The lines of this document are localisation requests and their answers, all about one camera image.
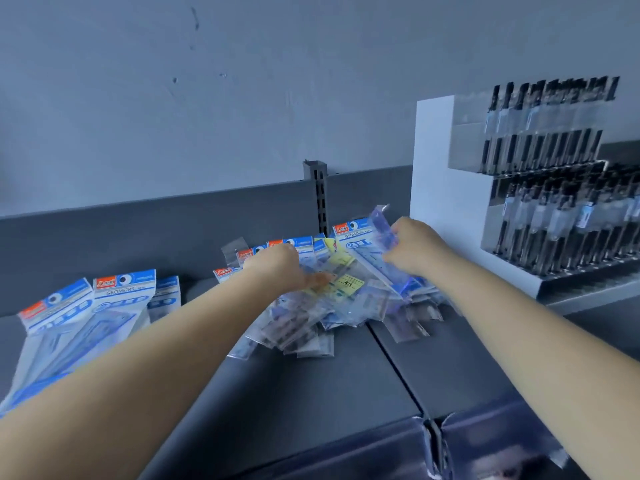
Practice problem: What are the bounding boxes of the white tiered pen display stand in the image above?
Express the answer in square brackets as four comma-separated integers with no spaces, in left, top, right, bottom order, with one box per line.
[409,94,640,315]

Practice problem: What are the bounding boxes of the pile of mixed packaged rulers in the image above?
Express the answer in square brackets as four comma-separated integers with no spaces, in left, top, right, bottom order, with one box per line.
[212,214,451,359]

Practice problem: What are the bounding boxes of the grey slotted shelf post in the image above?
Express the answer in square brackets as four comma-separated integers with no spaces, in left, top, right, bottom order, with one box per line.
[302,159,329,238]

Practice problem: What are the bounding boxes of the pile of blue set-square packets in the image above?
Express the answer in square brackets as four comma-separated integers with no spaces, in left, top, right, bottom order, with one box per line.
[0,269,182,418]

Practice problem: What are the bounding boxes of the person's right forearm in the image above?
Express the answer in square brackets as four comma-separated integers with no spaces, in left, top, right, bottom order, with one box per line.
[435,252,640,480]

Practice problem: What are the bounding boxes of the rows of black gel pens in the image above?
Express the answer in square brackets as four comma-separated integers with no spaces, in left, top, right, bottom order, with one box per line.
[479,76,640,275]

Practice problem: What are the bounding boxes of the grey shelf back panel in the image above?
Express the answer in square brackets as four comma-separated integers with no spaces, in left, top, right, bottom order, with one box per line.
[0,139,640,318]

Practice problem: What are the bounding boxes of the person's right hand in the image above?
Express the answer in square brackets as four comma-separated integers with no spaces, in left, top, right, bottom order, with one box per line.
[382,216,453,281]

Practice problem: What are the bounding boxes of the person's left forearm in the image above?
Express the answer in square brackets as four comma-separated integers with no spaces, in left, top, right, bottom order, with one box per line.
[0,267,301,480]

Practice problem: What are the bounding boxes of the person's left hand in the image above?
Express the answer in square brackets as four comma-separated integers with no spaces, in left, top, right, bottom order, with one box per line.
[241,243,333,295]

